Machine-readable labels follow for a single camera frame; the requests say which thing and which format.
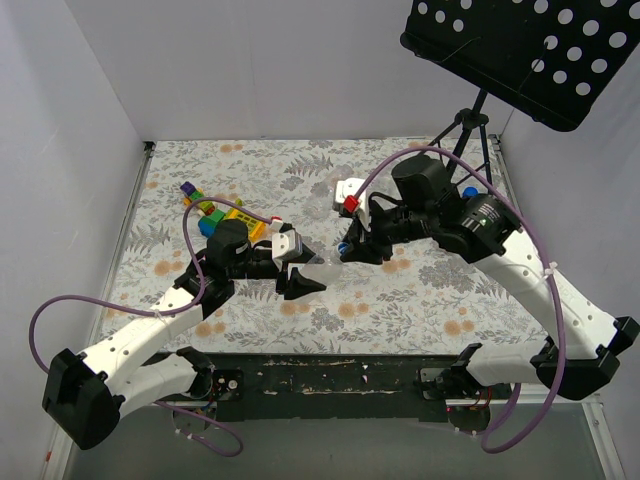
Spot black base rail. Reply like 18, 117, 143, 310
169, 347, 496, 424

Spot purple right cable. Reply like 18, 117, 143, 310
347, 145, 567, 454

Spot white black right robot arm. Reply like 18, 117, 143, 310
333, 153, 639, 400

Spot green blue toy blocks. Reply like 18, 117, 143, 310
197, 202, 231, 238

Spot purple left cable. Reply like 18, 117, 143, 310
28, 197, 281, 457

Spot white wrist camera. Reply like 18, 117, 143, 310
271, 229, 302, 262
332, 178, 370, 231

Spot clear bottle blue label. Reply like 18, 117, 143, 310
461, 186, 478, 199

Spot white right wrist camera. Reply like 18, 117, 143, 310
332, 178, 370, 231

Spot purple cable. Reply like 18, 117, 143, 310
28, 197, 281, 457
347, 145, 567, 454

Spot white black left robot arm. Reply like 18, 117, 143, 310
42, 220, 326, 450

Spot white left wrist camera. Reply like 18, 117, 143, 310
271, 229, 302, 262

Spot black music stand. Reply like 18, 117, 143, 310
399, 0, 640, 186

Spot yellow window toy block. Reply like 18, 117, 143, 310
224, 208, 266, 243

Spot toy block car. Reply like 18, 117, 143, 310
180, 182, 216, 215

